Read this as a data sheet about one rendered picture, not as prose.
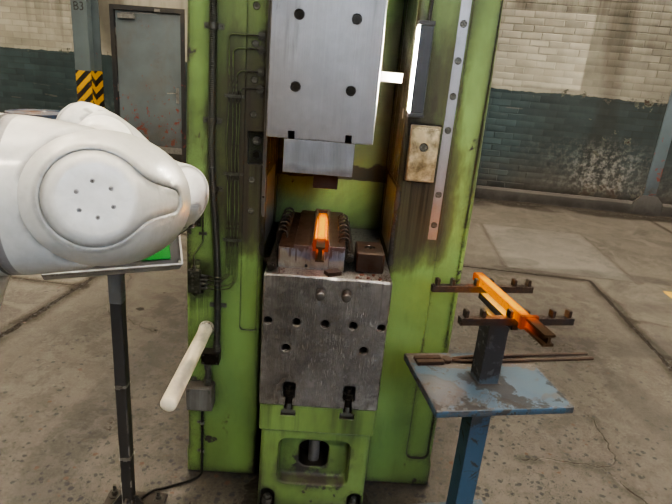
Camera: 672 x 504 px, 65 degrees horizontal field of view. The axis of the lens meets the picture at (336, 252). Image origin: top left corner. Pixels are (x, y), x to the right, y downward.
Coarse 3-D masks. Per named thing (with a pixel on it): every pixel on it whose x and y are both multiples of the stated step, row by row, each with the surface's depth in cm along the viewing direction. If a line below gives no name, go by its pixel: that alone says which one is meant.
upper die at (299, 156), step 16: (288, 144) 147; (304, 144) 147; (320, 144) 147; (336, 144) 147; (352, 144) 147; (288, 160) 148; (304, 160) 148; (320, 160) 148; (336, 160) 148; (352, 160) 148
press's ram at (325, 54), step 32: (288, 0) 135; (320, 0) 135; (352, 0) 135; (384, 0) 135; (288, 32) 137; (320, 32) 137; (352, 32) 137; (288, 64) 140; (320, 64) 140; (352, 64) 140; (288, 96) 143; (320, 96) 143; (352, 96) 143; (288, 128) 145; (320, 128) 145; (352, 128) 145
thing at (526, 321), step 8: (480, 272) 159; (480, 280) 154; (488, 280) 153; (488, 288) 149; (496, 288) 147; (496, 296) 144; (504, 296) 142; (504, 304) 139; (512, 304) 137; (520, 312) 133; (520, 320) 129; (528, 320) 128; (536, 320) 128; (520, 328) 130; (528, 328) 129; (536, 328) 124; (544, 328) 124; (536, 336) 125; (544, 336) 121; (552, 336) 121; (544, 344) 121; (552, 344) 122
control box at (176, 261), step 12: (180, 240) 143; (180, 252) 142; (132, 264) 137; (144, 264) 138; (156, 264) 139; (168, 264) 140; (180, 264) 142; (48, 276) 130; (60, 276) 133; (72, 276) 135; (84, 276) 138
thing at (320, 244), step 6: (324, 216) 183; (318, 222) 175; (324, 222) 175; (318, 228) 168; (324, 228) 169; (318, 234) 162; (324, 234) 162; (318, 240) 152; (324, 240) 153; (318, 246) 147; (324, 246) 148; (318, 252) 147; (318, 258) 148
